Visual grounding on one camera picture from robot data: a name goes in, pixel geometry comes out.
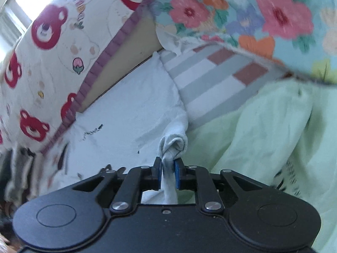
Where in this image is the floral patchwork quilt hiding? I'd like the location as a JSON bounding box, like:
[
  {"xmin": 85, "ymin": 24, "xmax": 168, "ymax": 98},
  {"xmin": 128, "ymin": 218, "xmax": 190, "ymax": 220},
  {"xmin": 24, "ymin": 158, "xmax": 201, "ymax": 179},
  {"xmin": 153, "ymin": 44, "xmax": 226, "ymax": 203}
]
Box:
[{"xmin": 150, "ymin": 0, "xmax": 336, "ymax": 84}]

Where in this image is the stack of folded clothes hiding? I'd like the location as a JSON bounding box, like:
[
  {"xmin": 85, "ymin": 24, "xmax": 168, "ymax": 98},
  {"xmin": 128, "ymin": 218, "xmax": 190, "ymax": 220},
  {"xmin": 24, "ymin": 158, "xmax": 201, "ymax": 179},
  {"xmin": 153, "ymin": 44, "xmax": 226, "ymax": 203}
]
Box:
[{"xmin": 0, "ymin": 144, "xmax": 51, "ymax": 209}]

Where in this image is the light grey printed t-shirt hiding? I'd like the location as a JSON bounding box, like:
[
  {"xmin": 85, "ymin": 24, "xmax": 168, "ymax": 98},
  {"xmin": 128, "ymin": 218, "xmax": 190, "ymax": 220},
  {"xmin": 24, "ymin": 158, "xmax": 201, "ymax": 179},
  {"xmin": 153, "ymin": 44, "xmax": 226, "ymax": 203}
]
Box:
[{"xmin": 39, "ymin": 53, "xmax": 189, "ymax": 205}]

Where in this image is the red bear print bedsheet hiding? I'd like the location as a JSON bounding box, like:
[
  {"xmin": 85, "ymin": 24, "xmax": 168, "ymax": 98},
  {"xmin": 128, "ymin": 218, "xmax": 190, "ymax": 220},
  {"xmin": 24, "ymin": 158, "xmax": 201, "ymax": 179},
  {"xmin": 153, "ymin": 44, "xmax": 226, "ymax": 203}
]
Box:
[{"xmin": 1, "ymin": 0, "xmax": 154, "ymax": 152}]

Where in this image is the checked happy dog rug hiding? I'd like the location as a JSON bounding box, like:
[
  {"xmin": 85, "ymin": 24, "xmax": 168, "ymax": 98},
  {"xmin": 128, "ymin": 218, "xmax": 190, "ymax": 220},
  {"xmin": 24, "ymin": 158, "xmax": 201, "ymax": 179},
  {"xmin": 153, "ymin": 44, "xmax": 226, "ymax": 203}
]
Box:
[{"xmin": 159, "ymin": 44, "xmax": 287, "ymax": 130}]

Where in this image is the light green quilted blanket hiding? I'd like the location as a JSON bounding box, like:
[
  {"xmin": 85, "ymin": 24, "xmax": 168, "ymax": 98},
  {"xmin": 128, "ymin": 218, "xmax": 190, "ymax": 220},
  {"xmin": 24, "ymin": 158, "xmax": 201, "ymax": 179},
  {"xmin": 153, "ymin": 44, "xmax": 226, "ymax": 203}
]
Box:
[{"xmin": 182, "ymin": 79, "xmax": 336, "ymax": 252}]

